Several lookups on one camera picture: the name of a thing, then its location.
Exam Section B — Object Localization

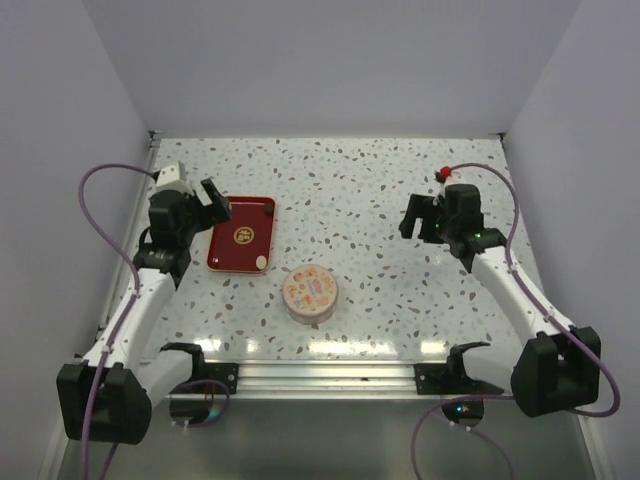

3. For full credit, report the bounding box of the round silver tin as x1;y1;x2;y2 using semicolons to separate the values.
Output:
285;295;338;325

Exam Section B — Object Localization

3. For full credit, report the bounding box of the right black base bracket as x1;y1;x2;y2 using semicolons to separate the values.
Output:
413;341;504;395

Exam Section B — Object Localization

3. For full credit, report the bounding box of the left black base bracket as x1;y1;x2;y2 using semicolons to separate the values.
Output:
157;342;240;395

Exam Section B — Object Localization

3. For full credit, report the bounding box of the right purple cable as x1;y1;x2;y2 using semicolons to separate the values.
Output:
408;162;622;480

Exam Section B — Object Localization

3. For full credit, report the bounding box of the aluminium front rail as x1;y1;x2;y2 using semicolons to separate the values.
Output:
149;362;506;399

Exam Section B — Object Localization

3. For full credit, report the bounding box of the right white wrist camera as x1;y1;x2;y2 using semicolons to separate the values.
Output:
434;166;462;200

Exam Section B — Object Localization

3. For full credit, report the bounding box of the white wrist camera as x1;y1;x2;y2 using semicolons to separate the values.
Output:
155;161;192;194
434;166;462;200

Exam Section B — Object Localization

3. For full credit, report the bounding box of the black base bracket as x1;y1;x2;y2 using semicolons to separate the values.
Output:
157;342;240;395
413;341;504;395

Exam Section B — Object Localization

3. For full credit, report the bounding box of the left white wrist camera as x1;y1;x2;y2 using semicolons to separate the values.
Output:
155;161;192;194

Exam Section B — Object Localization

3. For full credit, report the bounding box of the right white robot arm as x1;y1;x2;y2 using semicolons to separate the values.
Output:
399;184;601;417

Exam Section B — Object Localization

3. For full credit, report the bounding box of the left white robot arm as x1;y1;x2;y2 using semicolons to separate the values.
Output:
56;179;231;445

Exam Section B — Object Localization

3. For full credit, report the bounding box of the red rectangular tray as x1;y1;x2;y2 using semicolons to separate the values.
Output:
206;196;276;274

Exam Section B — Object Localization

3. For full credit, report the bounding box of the round silver tin lid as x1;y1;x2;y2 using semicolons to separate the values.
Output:
282;264;338;315

